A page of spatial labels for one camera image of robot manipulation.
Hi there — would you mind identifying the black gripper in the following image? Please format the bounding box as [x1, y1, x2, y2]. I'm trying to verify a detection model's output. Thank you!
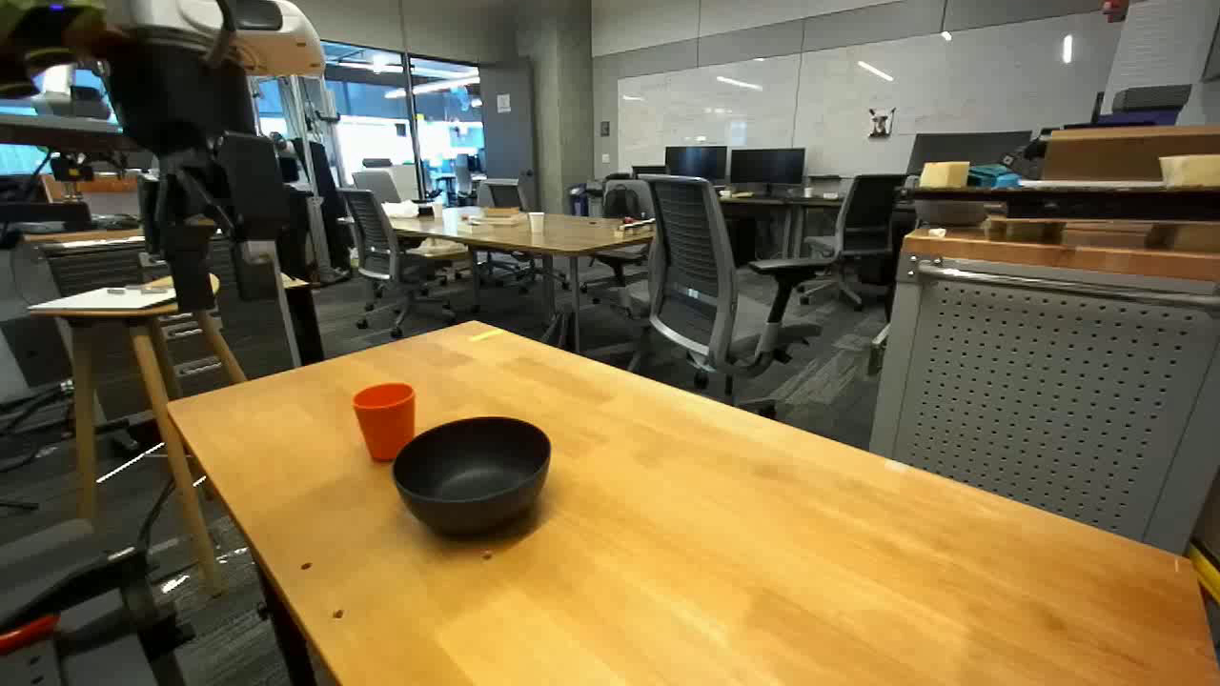
[142, 135, 281, 314]

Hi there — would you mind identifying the orange plastic cup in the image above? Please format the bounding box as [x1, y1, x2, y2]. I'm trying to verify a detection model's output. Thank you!
[353, 382, 414, 460]

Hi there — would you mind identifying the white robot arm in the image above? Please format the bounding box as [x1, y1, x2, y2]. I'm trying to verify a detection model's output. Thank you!
[103, 0, 325, 314]

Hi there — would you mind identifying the black bowl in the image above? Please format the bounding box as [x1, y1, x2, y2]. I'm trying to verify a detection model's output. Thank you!
[394, 416, 553, 538]

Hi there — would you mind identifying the wooden stool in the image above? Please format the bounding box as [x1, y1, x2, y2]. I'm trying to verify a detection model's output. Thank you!
[28, 272, 252, 599]

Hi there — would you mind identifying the grey office chair left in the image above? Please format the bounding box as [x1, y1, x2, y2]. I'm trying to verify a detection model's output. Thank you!
[340, 187, 470, 341]

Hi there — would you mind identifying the light wood meeting table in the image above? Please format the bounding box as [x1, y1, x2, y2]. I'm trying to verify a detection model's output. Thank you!
[388, 206, 651, 347]

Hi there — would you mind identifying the black computer monitor left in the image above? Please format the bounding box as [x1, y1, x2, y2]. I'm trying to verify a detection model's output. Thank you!
[662, 147, 727, 182]

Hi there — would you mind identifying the black computer monitor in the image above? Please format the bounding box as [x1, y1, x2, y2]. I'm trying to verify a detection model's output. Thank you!
[662, 147, 727, 182]
[732, 151, 803, 187]

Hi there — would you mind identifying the grey mesh office chair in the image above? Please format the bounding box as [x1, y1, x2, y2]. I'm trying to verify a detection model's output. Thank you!
[632, 177, 832, 399]

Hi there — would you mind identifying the black computer monitor right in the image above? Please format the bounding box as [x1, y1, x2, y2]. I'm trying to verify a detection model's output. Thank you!
[732, 151, 803, 187]

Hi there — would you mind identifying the black office chair right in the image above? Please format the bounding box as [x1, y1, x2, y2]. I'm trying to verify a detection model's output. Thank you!
[799, 177, 903, 308]

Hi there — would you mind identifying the grey tool cabinet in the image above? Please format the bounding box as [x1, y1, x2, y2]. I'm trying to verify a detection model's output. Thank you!
[873, 125, 1220, 554]

